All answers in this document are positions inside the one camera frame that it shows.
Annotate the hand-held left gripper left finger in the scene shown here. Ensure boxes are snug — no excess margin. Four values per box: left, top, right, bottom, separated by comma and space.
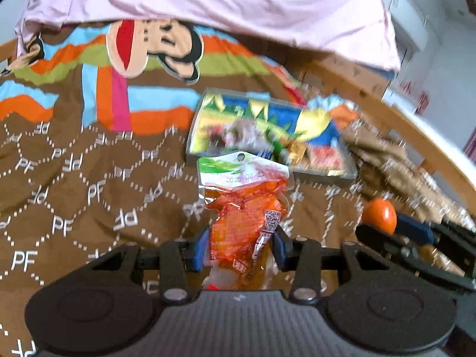
87, 228, 211, 303

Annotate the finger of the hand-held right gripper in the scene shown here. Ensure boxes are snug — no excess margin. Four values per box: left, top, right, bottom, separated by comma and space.
396, 214, 476, 257
355, 223, 476, 291

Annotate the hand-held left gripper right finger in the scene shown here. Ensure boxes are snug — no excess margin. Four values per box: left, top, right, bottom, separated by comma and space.
273, 227, 389, 303

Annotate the orange tangerine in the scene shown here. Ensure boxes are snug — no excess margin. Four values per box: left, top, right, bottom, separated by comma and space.
361, 198, 398, 236

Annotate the orange chicken pouch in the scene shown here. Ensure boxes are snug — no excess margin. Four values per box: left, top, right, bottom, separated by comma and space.
197, 151, 294, 291

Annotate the clear rice cracker packet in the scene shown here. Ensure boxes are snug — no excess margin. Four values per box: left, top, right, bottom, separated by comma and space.
307, 145, 345, 170

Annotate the metal tray with dinosaur print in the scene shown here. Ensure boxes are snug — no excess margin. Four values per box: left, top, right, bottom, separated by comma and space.
186, 88, 358, 183

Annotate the white bedding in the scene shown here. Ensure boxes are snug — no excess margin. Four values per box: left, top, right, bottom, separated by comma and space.
383, 100, 476, 179

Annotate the brown cartoon printed blanket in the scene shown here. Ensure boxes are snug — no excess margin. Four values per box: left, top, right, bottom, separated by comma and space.
0, 18, 476, 357

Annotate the white air conditioner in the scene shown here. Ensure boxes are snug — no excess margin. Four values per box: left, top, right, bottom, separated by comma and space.
375, 0, 430, 51

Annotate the pink bed sheet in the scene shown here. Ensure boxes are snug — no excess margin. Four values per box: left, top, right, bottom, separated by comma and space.
15, 0, 402, 71

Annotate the wooden bed frame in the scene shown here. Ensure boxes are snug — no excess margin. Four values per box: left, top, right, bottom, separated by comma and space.
0, 41, 476, 224

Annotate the red wall decoration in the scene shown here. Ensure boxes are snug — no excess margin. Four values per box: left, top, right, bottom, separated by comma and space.
402, 80, 430, 116

